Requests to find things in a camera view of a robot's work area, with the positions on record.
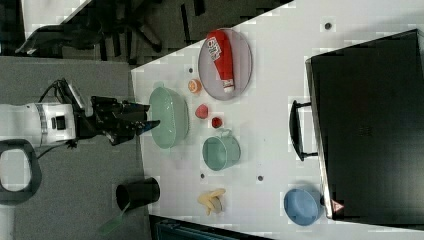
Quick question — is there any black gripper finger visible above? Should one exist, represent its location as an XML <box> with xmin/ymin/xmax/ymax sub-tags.
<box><xmin>121</xmin><ymin>102</ymin><xmax>150</xmax><ymax>114</ymax></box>
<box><xmin>135</xmin><ymin>120</ymin><xmax>160</xmax><ymax>136</ymax></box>

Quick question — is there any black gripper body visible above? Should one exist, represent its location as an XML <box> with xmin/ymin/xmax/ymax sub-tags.
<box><xmin>76</xmin><ymin>96</ymin><xmax>148</xmax><ymax>146</ymax></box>

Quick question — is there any black toaster oven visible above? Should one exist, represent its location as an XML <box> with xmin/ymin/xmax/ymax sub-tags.
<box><xmin>306</xmin><ymin>29</ymin><xmax>424</xmax><ymax>230</ymax></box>

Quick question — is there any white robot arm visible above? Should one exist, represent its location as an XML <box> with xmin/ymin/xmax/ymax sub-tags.
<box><xmin>1</xmin><ymin>96</ymin><xmax>160</xmax><ymax>147</ymax></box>

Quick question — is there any green plastic colander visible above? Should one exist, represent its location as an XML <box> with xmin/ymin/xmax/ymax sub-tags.
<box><xmin>149</xmin><ymin>86</ymin><xmax>189</xmax><ymax>149</ymax></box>

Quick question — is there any strawberry toy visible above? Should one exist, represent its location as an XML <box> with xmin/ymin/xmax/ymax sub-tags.
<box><xmin>195</xmin><ymin>104</ymin><xmax>209</xmax><ymax>119</ymax></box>

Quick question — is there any black cylindrical container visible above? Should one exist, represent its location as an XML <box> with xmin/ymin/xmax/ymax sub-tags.
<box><xmin>115</xmin><ymin>177</ymin><xmax>160</xmax><ymax>210</ymax></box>

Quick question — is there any orange slice toy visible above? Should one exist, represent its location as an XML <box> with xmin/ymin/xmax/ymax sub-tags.
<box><xmin>188</xmin><ymin>79</ymin><xmax>202</xmax><ymax>94</ymax></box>

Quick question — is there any small red fruit toy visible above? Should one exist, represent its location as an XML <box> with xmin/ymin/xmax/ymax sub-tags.
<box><xmin>211</xmin><ymin>117</ymin><xmax>223</xmax><ymax>129</ymax></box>

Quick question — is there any green mug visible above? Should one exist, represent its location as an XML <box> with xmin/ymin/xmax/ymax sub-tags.
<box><xmin>202</xmin><ymin>129</ymin><xmax>241</xmax><ymax>171</ymax></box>

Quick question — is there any black office chair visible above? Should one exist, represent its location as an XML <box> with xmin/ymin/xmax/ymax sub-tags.
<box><xmin>15</xmin><ymin>0</ymin><xmax>162</xmax><ymax>55</ymax></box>

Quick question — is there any green spatula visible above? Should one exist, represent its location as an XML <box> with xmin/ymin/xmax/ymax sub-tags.
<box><xmin>98</xmin><ymin>204</ymin><xmax>130</xmax><ymax>236</ymax></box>

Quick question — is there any plush peeled banana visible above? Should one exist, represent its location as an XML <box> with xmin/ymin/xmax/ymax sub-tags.
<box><xmin>197</xmin><ymin>188</ymin><xmax>226</xmax><ymax>216</ymax></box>

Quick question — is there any red plush ketchup bottle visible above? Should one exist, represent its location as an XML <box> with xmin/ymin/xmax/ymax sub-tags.
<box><xmin>206</xmin><ymin>29</ymin><xmax>235</xmax><ymax>93</ymax></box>

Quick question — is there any grey round plate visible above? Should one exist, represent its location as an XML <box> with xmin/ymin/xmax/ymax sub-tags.
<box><xmin>198</xmin><ymin>28</ymin><xmax>252</xmax><ymax>101</ymax></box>

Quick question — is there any blue cup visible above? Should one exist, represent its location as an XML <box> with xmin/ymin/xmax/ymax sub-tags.
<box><xmin>283</xmin><ymin>188</ymin><xmax>323</xmax><ymax>227</ymax></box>

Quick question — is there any black camera mount ring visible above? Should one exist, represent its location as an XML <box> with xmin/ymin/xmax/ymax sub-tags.
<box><xmin>0</xmin><ymin>139</ymin><xmax>43</xmax><ymax>205</ymax></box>

